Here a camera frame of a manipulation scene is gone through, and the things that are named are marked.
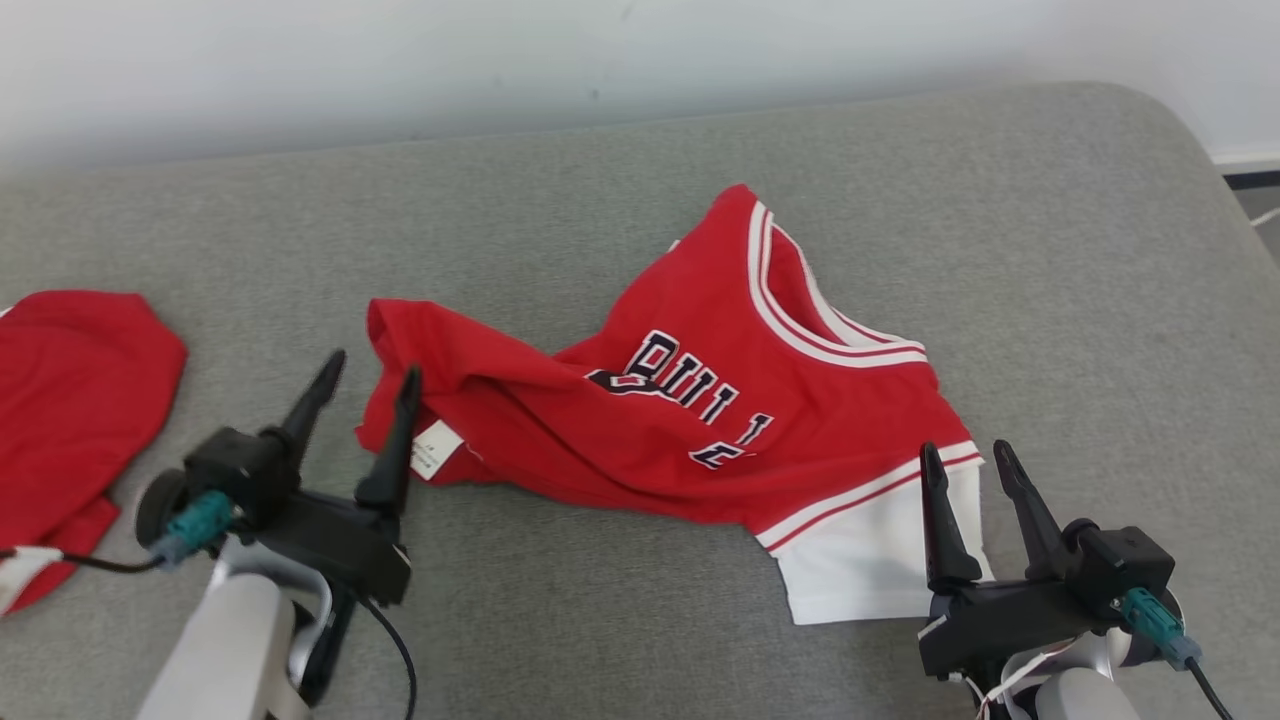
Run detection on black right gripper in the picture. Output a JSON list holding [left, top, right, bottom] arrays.
[[918, 440, 1101, 691]]

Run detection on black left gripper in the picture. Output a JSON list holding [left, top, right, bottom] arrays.
[[250, 350, 423, 606]]

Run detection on red shorts with white stripe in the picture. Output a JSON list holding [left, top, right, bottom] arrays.
[[0, 290, 189, 616]]

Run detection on red Bulls basketball jersey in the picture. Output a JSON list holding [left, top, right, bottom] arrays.
[[357, 183, 996, 626]]

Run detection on black cable with teal plug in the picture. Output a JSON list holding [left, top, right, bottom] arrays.
[[0, 490, 239, 579], [1120, 588, 1236, 720]]

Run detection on thin black cable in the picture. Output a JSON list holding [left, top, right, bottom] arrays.
[[358, 595, 419, 720]]

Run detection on white wall baseboard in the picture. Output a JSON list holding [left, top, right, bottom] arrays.
[[1210, 148, 1280, 177]]

